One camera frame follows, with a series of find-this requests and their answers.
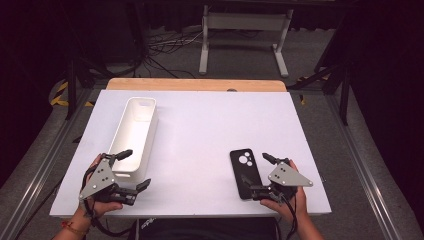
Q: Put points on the aluminium floor rail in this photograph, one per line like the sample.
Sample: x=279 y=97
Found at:
x=363 y=173
x=36 y=173

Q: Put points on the person's left hand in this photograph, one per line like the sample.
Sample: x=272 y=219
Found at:
x=101 y=207

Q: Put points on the white plastic bin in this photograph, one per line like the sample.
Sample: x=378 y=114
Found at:
x=133 y=133

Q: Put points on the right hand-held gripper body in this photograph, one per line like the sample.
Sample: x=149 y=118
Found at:
x=286 y=177

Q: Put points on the person's right hand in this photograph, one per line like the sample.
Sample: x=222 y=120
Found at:
x=301 y=200

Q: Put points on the white metal stand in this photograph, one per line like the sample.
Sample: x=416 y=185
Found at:
x=245 y=21

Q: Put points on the black metal stand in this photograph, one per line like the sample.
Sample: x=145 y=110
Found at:
x=344 y=96
x=71 y=86

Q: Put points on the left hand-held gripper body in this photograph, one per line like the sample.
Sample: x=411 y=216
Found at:
x=100 y=178

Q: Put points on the black phone case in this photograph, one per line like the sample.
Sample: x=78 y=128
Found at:
x=240 y=170

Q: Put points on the person's dark clothing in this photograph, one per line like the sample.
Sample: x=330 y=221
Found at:
x=206 y=230

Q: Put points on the yellow black hazard tape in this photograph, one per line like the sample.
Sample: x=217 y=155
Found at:
x=59 y=98

